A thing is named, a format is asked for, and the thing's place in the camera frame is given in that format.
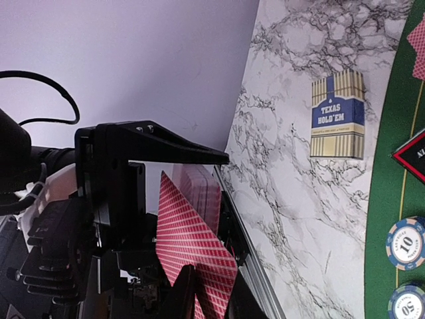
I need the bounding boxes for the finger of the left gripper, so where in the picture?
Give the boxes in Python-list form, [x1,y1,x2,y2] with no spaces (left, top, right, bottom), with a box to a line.
[106,120,230,165]

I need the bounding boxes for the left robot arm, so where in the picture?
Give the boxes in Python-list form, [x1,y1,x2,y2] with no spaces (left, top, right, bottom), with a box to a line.
[1,114,238,318]

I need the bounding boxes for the blue gold card box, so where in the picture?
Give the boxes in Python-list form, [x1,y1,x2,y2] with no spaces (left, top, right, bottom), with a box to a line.
[310,68,365,160]

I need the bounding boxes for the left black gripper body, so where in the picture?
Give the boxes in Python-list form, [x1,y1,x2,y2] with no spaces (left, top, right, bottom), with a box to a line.
[74,124,155,293]

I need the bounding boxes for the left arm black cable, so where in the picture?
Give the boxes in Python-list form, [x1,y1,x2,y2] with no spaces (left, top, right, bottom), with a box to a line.
[0,71,80,127]

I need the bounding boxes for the black triangular dealer button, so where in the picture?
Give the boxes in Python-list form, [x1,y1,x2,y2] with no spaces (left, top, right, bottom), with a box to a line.
[391,129,425,183]

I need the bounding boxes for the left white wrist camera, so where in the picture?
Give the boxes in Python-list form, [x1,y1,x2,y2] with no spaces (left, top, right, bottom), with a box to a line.
[17,163,78,235]

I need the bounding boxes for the round green poker mat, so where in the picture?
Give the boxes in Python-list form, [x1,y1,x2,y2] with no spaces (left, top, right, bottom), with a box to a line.
[364,1,424,318]

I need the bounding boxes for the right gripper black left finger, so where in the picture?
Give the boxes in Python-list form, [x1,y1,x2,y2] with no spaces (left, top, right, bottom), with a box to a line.
[159,265,196,319]

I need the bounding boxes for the red playing card deck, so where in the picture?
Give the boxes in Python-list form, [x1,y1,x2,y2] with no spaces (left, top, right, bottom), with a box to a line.
[178,164,221,235]

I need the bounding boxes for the teal chips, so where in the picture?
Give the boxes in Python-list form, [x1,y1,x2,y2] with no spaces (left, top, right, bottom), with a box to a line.
[388,282,424,319]

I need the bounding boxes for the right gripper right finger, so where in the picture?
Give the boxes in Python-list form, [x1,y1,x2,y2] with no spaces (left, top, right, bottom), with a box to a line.
[225,272,268,319]

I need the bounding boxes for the white chips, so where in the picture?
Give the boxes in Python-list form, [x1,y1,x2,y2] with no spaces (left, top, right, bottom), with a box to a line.
[386,216,424,271]

